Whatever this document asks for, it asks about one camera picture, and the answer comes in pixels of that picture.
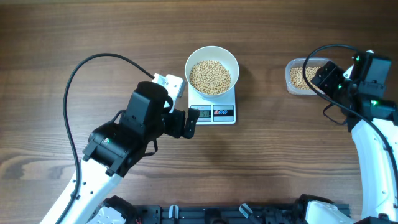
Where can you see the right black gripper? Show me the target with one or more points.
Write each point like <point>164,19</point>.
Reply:
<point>326,74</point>

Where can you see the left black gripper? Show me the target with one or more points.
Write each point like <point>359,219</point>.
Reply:
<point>177,129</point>

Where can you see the white bowl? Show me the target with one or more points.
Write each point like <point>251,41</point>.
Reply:
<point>226,58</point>

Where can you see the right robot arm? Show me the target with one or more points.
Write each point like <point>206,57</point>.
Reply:
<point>372,122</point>

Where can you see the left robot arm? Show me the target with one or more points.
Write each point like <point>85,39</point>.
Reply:
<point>116,146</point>

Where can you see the white digital kitchen scale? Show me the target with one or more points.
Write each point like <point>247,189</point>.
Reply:
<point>219,110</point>

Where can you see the soybeans in bowl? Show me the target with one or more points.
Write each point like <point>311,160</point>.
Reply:
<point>210,77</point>

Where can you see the soybeans in container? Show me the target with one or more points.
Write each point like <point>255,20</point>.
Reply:
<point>296,76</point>

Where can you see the clear plastic container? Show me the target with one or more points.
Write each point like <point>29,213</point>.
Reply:
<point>290,88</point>

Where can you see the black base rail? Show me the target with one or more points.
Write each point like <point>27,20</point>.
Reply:
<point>117,210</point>

